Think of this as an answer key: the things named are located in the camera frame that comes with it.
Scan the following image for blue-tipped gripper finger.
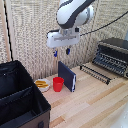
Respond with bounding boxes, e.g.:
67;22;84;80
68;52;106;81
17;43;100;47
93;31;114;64
65;45;72;56
52;47;59;58

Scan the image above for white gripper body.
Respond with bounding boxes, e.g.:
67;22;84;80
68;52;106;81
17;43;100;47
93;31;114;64
46;27;81;50

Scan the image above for white bowl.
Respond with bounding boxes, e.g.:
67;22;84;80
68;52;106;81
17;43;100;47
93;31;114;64
34;78;52;94

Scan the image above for dark blue flat box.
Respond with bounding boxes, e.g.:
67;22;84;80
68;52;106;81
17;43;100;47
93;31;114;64
57;60;77;93

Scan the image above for beige woven folding screen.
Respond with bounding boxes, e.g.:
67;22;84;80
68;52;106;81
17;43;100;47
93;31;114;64
0;0;128;81

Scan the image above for red plastic cup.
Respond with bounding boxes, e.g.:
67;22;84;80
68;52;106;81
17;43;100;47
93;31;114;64
52;76;65;93

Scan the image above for yellow food pieces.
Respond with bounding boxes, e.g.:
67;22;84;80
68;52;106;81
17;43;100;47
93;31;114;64
35;80;50;89

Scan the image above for black fabric storage box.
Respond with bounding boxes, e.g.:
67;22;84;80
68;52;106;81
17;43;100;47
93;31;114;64
0;59;52;128

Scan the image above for black wire oven tray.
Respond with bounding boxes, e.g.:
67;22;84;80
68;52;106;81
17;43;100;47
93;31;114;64
79;63;113;86

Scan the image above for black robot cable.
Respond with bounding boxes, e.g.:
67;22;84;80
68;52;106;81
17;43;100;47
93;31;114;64
79;10;128;37

